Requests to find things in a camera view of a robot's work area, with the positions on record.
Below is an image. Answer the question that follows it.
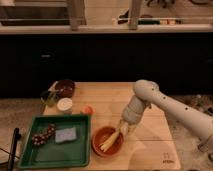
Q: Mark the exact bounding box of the black pole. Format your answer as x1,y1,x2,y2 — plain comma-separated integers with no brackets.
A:
7,128,21,171

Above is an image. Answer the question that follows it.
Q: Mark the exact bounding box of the yellow banana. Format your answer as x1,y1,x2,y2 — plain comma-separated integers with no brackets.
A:
100,131,120,152

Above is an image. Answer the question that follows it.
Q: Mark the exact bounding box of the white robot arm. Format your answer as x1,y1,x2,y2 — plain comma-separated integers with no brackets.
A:
122,80,213,151

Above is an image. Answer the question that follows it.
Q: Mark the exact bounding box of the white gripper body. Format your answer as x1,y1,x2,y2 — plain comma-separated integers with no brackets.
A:
122,96,149,125

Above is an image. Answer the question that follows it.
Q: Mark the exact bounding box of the blue sponge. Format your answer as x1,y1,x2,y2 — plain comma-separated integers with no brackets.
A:
55,127,77,143

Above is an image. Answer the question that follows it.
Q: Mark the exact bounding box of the green tray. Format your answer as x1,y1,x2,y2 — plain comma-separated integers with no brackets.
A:
18,114,91,170

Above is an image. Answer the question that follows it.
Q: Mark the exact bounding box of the wooden board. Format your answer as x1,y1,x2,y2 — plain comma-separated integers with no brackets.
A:
41,81,182,171

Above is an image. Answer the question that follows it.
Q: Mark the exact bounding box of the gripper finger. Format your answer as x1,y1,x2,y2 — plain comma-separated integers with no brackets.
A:
119,122,129,136

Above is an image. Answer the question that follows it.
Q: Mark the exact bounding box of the bunch of red grapes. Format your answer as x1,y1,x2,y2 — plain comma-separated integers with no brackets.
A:
31,124,55,146

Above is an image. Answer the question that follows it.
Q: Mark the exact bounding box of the orange fruit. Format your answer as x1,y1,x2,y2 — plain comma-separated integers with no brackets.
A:
82,105,94,115

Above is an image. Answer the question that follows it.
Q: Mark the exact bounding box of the dark red bowl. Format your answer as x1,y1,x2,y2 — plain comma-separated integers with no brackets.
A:
55,79,75,98

